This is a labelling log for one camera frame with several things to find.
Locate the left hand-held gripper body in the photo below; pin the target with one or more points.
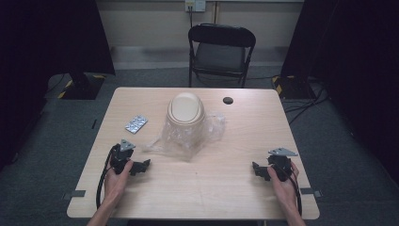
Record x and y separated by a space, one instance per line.
120 153

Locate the silver pill blister pack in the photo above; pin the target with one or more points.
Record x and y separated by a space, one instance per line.
136 123

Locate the clear plastic bag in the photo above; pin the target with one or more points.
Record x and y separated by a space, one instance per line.
213 125

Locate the person's left hand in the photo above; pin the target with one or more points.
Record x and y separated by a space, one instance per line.
115 183

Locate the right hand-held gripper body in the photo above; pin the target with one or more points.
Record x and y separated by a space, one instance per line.
281 160

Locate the black folding chair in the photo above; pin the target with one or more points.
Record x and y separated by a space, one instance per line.
219 56

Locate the round black table grommet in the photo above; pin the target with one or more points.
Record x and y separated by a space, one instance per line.
228 100

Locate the person's right hand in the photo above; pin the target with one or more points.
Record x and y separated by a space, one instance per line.
284 188

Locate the grey tape strip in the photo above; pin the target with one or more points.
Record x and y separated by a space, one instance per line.
75 194
310 191

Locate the black curtain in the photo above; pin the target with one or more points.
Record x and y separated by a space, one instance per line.
47 47
354 62

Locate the white wall outlet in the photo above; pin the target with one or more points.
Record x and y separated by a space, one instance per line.
195 5

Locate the black stand base striped tape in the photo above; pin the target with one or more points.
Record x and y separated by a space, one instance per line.
291 88
81 88

